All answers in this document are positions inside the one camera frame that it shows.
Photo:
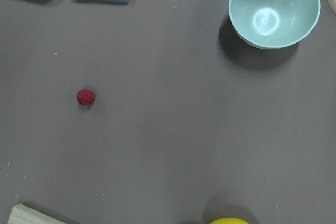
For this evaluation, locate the wooden cutting board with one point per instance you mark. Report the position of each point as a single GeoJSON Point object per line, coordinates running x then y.
{"type": "Point", "coordinates": [21, 214]}

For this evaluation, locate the yellow lemon upper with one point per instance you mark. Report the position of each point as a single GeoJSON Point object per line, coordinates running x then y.
{"type": "Point", "coordinates": [229, 220]}

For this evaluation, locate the red strawberry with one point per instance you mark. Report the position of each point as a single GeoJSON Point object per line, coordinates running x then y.
{"type": "Point", "coordinates": [85, 97]}

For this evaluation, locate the mint green bowl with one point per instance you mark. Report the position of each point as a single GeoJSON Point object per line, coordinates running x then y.
{"type": "Point", "coordinates": [273, 24]}

